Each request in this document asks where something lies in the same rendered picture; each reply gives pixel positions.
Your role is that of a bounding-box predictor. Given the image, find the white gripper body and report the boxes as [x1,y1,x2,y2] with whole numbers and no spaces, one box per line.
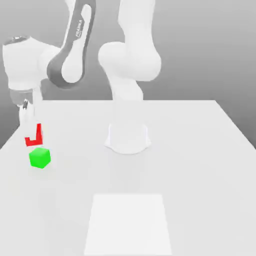
[18,104,39,126]

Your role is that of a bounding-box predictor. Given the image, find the small green cube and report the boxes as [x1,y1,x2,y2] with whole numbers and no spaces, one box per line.
[28,147,52,169]

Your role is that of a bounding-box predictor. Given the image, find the small red cube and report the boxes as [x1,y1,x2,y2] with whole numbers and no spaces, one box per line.
[24,123,44,147]

